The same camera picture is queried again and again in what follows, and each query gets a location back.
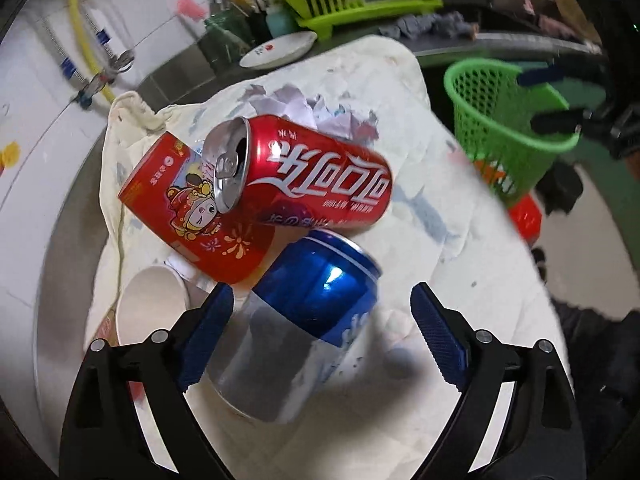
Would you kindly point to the teal bottle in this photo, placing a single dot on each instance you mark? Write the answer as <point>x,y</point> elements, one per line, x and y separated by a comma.
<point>279,22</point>

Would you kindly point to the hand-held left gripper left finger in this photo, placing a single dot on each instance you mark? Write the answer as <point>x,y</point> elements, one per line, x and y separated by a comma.
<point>210,330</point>

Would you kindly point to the red cartoon print can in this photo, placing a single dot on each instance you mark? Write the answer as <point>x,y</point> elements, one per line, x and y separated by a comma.
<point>170,195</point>

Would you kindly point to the dark green container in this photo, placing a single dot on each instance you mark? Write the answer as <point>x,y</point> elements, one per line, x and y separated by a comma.
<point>227,37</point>

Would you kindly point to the orange wrapper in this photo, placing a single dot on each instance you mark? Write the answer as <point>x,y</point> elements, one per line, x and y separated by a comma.
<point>495,175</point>

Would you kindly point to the red plastic container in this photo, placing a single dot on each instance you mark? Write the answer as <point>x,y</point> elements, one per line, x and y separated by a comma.
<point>527,220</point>

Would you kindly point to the cream printed blanket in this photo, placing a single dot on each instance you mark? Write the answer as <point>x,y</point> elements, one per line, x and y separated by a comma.
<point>450,240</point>

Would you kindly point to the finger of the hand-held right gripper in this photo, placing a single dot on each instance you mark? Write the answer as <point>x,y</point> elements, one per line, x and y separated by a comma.
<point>560,121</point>
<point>545,76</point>

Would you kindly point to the yellow sponge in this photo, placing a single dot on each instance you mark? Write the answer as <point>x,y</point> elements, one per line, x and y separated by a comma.
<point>240,2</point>

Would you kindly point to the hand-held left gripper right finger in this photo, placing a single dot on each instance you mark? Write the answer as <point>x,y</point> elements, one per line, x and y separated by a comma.
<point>440,335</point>

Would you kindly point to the red cola can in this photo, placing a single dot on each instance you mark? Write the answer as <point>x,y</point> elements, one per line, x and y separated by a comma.
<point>320,175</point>

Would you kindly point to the green plastic basket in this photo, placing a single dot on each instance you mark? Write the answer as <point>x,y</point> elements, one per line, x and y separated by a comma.
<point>480,125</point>

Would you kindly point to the blue drink can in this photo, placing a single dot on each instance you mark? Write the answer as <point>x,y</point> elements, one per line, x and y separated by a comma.
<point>310,300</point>

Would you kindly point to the metal water valve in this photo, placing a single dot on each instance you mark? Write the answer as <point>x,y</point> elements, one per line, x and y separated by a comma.
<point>107,75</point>

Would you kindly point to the white paper cup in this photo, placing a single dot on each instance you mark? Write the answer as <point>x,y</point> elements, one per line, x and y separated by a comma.
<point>150,305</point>

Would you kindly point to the grey cloth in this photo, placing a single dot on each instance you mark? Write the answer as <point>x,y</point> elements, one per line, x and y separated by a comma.
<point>425,24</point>

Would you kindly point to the green dish rack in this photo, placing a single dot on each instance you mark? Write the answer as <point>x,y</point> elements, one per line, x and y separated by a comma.
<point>350,10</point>

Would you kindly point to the white plate with red print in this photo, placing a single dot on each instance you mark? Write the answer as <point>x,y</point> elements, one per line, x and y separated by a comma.
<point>280,50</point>

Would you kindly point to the crumpled white paper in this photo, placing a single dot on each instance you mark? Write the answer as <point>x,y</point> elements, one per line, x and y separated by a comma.
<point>295,102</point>

